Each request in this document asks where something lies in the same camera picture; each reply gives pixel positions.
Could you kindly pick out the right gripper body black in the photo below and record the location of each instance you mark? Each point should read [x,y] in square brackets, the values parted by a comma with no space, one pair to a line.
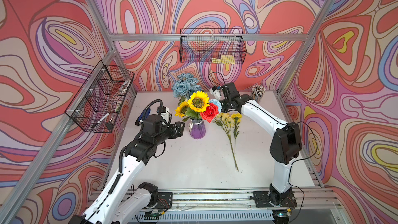
[225,104]

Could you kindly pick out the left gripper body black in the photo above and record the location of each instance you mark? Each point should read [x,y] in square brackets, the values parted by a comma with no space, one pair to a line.
[166,133]

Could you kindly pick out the yellow rose bunch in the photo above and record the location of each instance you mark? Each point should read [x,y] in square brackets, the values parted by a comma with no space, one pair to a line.
[224,121]

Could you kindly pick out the small yellow sunflower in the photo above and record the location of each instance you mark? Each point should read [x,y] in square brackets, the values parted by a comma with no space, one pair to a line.
[181,110]

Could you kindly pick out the large yellow sunflower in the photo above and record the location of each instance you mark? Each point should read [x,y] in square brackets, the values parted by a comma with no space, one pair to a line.
[199,101]

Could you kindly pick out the purple glass vase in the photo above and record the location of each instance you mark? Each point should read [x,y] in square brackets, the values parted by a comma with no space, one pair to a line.
[197,129]

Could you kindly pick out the yellow carnation flower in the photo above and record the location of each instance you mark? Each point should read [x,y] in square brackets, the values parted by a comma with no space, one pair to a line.
[235,129]

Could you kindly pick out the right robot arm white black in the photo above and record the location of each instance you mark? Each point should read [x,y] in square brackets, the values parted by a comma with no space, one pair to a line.
[286,143]

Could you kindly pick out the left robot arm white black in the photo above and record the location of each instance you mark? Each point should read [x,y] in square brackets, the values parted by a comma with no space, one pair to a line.
[124,174]

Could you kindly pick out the light blue carnation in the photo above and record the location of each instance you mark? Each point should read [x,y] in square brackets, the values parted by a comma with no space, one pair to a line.
[217,103]

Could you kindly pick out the blue stapler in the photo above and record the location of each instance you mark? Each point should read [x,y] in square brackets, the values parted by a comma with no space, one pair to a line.
[145,113]

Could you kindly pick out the red paper rose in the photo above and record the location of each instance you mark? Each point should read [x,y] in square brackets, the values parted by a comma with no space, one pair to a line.
[210,113]

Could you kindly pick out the metal pencil cup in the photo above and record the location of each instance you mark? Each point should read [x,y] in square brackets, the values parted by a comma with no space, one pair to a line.
[257,92]

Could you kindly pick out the yellow sticky notes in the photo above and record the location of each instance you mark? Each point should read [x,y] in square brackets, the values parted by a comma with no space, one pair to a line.
[224,59]

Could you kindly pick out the dusty blue rose bunch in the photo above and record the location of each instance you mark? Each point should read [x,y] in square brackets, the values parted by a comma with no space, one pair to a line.
[185,85]

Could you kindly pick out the white marker pen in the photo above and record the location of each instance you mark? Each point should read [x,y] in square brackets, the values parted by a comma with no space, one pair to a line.
[99,121]

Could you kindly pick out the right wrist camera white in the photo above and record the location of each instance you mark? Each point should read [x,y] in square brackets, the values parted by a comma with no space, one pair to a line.
[216,92]

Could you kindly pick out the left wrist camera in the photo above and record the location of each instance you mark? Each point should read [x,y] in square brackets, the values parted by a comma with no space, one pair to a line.
[164,112]

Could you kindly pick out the back black wire basket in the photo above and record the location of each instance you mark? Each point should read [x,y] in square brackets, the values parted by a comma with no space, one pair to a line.
[200,45]

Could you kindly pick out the black wire basket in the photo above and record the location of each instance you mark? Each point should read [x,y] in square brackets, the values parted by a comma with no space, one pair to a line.
[200,45]
[104,91]

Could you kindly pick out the left black wire basket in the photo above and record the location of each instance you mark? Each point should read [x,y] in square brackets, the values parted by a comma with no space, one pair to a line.
[104,91]

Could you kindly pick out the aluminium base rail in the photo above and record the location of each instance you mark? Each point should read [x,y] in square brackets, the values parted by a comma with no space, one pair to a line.
[234,205]

